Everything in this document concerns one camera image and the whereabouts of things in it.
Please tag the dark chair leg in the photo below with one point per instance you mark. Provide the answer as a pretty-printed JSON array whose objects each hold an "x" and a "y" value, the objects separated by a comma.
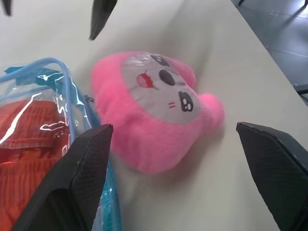
[{"x": 240, "y": 2}]

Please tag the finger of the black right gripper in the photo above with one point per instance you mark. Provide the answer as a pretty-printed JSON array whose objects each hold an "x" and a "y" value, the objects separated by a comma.
[
  {"x": 6, "y": 6},
  {"x": 101, "y": 14}
]

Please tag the black chair base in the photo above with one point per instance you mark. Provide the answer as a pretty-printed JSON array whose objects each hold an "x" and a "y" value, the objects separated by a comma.
[{"x": 302, "y": 92}]

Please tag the pink plush toy with face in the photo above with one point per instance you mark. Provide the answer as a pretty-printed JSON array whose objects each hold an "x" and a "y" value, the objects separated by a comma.
[{"x": 144, "y": 142}]

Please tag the clear plastic pouch blue trim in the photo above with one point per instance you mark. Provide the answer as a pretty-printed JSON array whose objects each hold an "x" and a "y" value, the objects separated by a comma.
[{"x": 16, "y": 92}]

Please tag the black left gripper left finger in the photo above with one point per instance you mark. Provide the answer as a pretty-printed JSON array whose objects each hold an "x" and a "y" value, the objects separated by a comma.
[{"x": 72, "y": 183}]

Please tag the orange cloth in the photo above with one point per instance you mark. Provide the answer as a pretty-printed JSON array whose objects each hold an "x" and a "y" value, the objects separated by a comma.
[{"x": 29, "y": 149}]

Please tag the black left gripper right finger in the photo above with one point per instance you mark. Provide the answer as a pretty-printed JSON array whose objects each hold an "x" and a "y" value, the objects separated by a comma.
[{"x": 281, "y": 178}]

